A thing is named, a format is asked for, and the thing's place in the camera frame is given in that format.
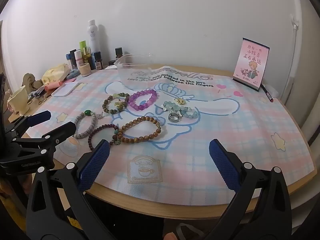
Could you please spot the yellow oil bottle gold cap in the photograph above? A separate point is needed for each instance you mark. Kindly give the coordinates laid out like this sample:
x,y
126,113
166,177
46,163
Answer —
x,y
86,55

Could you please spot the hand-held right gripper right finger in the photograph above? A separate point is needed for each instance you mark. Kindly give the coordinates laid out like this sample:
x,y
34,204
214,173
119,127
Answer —
x,y
223,165

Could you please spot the pink desk calendar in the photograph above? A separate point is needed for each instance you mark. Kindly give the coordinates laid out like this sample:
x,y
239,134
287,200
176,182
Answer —
x,y
250,62

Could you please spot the black cosmetic box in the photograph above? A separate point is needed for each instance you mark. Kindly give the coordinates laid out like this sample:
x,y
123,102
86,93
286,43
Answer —
x,y
70,60

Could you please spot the dark pen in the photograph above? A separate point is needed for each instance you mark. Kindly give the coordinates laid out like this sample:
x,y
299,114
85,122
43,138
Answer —
x,y
267,93

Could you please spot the small gold charm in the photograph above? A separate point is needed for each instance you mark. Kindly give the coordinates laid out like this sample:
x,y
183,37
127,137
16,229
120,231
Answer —
x,y
180,101

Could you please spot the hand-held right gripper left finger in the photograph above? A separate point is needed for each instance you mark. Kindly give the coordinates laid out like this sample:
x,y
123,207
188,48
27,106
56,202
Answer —
x,y
93,165

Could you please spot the white rectangular tray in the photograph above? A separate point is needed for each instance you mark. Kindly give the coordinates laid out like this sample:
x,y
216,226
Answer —
x,y
65,88

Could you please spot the pink blue printed cloth mat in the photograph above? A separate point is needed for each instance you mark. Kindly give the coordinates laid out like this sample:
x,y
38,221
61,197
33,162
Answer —
x,y
200,142

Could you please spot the white wall hook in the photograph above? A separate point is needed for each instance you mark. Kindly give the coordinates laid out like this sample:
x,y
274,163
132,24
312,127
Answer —
x,y
295,22

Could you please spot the tall white spray bottle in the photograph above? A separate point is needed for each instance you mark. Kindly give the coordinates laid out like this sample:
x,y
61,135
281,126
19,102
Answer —
x,y
93,40

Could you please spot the brown glass bottle pink label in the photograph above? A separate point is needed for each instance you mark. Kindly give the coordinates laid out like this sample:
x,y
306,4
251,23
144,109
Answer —
x,y
119,53

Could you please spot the clear plastic container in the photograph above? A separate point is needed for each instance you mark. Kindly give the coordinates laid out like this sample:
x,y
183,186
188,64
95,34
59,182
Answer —
x,y
130,77

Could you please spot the green bottle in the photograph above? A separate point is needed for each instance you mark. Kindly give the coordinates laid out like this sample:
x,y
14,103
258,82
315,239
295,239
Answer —
x,y
83,45

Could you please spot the white pink lotion bottle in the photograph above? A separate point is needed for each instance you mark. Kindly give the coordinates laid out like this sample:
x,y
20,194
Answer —
x,y
78,58

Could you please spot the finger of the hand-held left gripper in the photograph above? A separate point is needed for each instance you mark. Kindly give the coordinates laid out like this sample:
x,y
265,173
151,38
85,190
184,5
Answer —
x,y
63,131
40,117

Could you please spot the brown dropper bottle black cap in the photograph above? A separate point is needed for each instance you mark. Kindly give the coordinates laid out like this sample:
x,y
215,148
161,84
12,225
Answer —
x,y
98,61

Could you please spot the small blue box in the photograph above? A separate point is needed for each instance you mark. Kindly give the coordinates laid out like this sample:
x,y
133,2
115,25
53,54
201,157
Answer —
x,y
73,74

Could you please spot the brown plush figure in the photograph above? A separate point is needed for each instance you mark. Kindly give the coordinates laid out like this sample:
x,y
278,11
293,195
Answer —
x,y
29,80

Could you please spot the yellow plastic bag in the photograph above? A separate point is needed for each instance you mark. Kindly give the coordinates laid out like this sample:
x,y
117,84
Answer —
x,y
55,72

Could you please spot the cream crumpled bag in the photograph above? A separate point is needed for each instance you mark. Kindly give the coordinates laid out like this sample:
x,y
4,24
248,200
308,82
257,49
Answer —
x,y
18,100

